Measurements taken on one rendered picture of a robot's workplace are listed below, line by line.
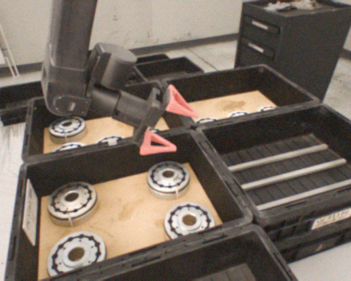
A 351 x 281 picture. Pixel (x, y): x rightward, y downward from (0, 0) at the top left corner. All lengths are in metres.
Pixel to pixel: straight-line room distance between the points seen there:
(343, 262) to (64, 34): 0.75
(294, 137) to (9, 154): 0.95
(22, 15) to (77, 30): 3.11
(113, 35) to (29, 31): 0.90
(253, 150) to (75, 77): 0.53
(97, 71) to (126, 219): 0.32
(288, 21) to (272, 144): 1.21
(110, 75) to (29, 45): 3.15
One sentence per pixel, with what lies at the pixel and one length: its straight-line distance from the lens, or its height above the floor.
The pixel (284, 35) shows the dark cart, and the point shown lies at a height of 0.79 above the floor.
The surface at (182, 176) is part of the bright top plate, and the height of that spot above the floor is 0.86.
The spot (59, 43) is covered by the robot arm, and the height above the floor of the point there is 1.20.
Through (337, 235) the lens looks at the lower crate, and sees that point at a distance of 0.79.
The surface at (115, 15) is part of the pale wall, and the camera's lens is 3.66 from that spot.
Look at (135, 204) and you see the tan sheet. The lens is 0.66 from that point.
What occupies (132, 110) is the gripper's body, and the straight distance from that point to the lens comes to 0.53.
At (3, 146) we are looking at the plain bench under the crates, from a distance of 1.20.
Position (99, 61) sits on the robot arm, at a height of 1.16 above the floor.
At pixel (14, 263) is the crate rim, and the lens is 0.52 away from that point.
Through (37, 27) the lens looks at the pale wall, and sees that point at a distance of 3.59.
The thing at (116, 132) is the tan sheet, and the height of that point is 0.83.
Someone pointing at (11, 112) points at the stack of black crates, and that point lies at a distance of 1.68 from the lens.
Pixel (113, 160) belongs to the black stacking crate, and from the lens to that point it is 0.69.
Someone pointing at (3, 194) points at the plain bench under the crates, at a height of 0.70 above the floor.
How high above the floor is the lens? 1.33
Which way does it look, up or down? 38 degrees down
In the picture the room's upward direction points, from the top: straight up
